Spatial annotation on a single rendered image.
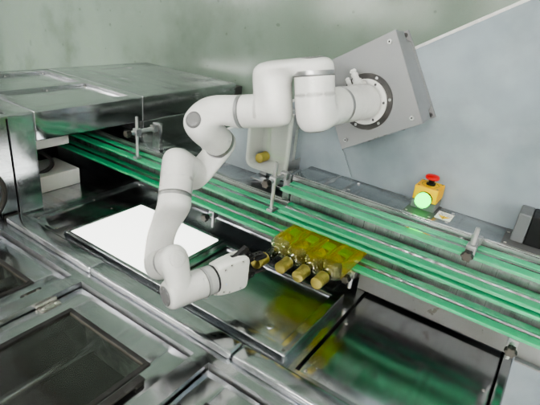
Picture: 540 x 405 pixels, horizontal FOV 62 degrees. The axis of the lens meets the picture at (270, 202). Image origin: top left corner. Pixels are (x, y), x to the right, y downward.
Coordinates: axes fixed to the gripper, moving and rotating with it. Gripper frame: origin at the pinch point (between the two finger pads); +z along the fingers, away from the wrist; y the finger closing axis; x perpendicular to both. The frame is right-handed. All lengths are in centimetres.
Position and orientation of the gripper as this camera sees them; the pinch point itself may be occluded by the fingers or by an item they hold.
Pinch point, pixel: (257, 262)
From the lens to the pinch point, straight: 126.4
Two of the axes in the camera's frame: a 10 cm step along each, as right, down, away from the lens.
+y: 1.1, -9.0, -4.2
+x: -6.5, -3.9, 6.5
